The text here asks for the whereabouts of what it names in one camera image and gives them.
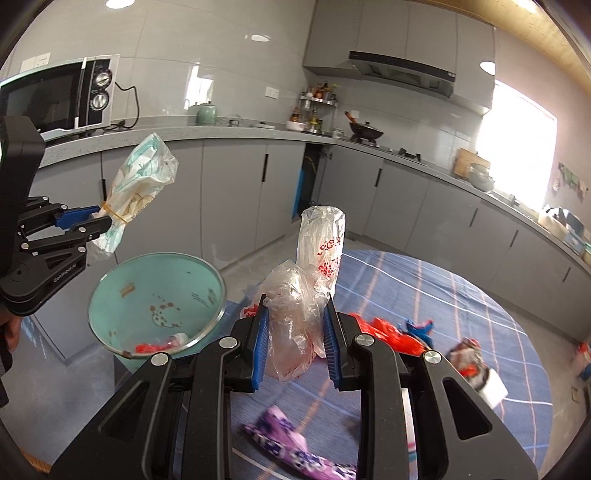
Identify wooden cutting board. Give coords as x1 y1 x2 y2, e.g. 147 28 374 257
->
452 148 490 178

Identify pinkish clear plastic bag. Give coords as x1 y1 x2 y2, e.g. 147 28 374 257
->
263 259 324 383

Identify green ceramic jar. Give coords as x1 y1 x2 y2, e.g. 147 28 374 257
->
195 100 219 125

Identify row of sauce bottles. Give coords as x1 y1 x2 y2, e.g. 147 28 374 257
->
305 80 338 100

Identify dark printed packet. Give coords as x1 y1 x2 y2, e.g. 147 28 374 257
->
445 337 491 389

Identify hanging cloths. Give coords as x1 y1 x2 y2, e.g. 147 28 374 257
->
551 161 589 199

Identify blue plaid tablecloth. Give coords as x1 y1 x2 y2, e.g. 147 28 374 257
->
228 249 552 480

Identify black wok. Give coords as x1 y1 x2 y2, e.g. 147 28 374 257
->
344 111 385 143

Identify purple snack wrapper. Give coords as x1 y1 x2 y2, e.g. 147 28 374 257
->
238 405 360 480

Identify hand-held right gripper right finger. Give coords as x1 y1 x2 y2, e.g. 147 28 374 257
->
322 298 539 480

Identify grey upper cabinets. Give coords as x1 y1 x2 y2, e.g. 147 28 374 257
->
302 0 497 116

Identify person's left hand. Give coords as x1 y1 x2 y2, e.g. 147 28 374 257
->
0 316 21 352

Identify clear bag with red print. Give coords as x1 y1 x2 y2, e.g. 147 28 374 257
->
295 203 347 358

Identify light blue storage box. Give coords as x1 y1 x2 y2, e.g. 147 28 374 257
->
566 217 591 254

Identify white sponge block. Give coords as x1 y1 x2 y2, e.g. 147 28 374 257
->
478 369 509 409

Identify silver microwave oven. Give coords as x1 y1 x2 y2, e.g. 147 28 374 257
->
0 55 121 141

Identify teal trash bin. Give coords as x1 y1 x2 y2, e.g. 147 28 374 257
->
88 251 227 361

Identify dark blue barrel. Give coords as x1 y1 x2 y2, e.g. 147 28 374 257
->
292 156 319 217

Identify bright window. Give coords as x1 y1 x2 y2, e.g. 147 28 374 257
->
475 78 557 208

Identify printed clear bag with rubber band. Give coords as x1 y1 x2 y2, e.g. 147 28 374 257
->
88 133 178 264

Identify metal spice rack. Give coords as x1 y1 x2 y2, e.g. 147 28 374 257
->
295 80 340 134

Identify black power cable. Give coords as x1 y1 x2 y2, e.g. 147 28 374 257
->
102 82 140 132

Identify white basin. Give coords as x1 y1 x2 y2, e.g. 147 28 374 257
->
538 208 571 241

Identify black range hood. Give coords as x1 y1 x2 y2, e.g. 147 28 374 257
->
323 51 458 99

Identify red and blue wrapper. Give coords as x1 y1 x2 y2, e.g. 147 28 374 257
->
403 318 435 347

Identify metal pot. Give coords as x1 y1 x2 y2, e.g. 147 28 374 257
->
466 163 496 192

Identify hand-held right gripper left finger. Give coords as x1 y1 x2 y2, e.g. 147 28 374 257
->
51 295 271 480

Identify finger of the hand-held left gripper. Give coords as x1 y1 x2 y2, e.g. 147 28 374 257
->
18 196 101 237
18 216 113 260

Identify grey lower kitchen cabinets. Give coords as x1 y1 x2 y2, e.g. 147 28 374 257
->
0 122 591 365

